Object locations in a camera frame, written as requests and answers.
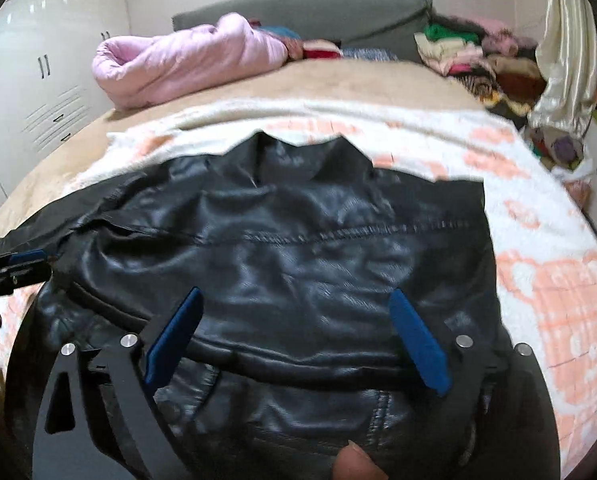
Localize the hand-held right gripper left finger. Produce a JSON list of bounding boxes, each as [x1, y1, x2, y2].
[[31, 287, 204, 480]]

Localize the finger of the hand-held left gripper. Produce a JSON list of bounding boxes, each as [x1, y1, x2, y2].
[[0, 249, 49, 267], [0, 262, 52, 293]]

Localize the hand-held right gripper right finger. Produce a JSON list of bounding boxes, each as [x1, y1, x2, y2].
[[389, 289, 562, 480]]

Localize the black leather jacket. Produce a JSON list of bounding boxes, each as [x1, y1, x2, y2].
[[0, 132, 562, 480]]

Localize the pile of folded clothes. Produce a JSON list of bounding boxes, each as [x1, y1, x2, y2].
[[413, 15, 549, 121]]

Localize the person's right hand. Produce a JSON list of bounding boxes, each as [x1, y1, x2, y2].
[[333, 440, 390, 480]]

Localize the white and orange printed blanket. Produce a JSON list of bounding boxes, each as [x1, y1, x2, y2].
[[0, 97, 597, 480]]

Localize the white wardrobe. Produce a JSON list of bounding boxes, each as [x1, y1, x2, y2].
[[0, 0, 129, 201]]

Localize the purple floral cloth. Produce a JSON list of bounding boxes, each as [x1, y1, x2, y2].
[[529, 127, 587, 171]]

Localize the pink quilted duvet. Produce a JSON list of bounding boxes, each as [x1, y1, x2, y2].
[[92, 12, 289, 110]]

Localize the beige bed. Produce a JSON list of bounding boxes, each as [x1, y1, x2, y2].
[[0, 57, 489, 261]]

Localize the blue patterned cloth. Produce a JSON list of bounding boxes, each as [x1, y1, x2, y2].
[[341, 47, 399, 63]]

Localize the red cloth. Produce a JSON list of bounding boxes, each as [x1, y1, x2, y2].
[[303, 40, 344, 59]]

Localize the cream satin curtain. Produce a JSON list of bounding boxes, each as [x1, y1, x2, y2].
[[529, 0, 597, 131]]

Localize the teal cloth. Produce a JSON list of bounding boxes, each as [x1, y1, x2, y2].
[[263, 25, 304, 42]]

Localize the grey headboard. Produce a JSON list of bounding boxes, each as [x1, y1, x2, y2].
[[172, 0, 434, 61]]

